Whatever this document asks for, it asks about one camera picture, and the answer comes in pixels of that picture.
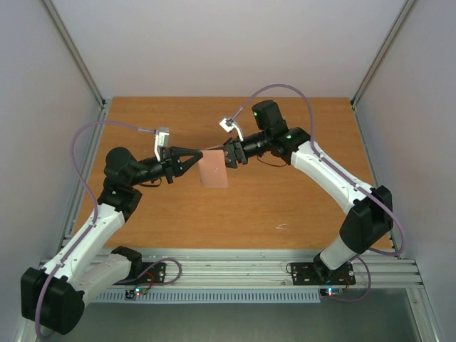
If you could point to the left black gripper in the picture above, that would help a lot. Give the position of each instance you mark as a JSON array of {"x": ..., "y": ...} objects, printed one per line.
[{"x": 172, "y": 164}]

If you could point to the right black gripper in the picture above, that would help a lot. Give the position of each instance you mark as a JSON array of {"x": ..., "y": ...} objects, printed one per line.
[{"x": 239, "y": 153}]

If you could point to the pink leather card holder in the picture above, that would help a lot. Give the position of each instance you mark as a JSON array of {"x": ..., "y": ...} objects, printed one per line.
[{"x": 212, "y": 169}]

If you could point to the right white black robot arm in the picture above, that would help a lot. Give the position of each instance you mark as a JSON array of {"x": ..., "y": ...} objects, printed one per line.
[{"x": 367, "y": 209}]

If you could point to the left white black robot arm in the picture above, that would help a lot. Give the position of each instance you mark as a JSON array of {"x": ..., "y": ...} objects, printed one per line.
[{"x": 55, "y": 296}]

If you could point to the left controller board with LEDs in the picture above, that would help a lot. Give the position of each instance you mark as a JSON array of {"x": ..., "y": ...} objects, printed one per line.
[{"x": 137, "y": 293}]

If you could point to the controller board with leds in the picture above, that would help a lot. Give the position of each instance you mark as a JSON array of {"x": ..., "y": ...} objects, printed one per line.
[
  {"x": 137, "y": 293},
  {"x": 332, "y": 292}
]

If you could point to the right controller board with LEDs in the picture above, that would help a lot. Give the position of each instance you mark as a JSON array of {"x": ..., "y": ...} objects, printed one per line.
[{"x": 332, "y": 292}]

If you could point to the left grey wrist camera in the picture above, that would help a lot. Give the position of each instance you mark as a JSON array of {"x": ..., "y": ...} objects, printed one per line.
[{"x": 161, "y": 141}]

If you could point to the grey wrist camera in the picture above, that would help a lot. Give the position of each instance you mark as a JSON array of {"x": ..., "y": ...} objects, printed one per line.
[
  {"x": 161, "y": 141},
  {"x": 229, "y": 124}
]

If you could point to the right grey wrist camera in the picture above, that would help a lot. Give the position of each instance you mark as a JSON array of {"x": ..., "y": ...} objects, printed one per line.
[{"x": 229, "y": 124}]

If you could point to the left aluminium corner post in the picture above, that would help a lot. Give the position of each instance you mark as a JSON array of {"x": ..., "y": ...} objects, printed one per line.
[{"x": 75, "y": 54}]

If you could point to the aluminium corner post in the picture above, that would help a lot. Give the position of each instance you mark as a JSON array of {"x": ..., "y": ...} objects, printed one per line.
[
  {"x": 75, "y": 54},
  {"x": 387, "y": 43}
]

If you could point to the aluminium rail base frame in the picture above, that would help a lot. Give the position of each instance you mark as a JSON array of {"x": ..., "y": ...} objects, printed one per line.
[{"x": 268, "y": 268}]

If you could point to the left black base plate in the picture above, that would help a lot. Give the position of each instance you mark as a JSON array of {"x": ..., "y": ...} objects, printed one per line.
[{"x": 156, "y": 274}]

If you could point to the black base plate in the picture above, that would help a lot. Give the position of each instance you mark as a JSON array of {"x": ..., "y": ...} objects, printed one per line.
[
  {"x": 303, "y": 274},
  {"x": 156, "y": 274}
]

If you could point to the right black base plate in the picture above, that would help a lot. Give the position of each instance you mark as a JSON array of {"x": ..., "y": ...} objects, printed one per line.
[{"x": 303, "y": 274}]

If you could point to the grey slotted cable duct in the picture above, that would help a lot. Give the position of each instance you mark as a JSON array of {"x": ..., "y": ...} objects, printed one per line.
[{"x": 211, "y": 296}]

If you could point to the right aluminium corner post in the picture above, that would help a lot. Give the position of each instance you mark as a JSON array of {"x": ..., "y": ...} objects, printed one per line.
[{"x": 387, "y": 43}]

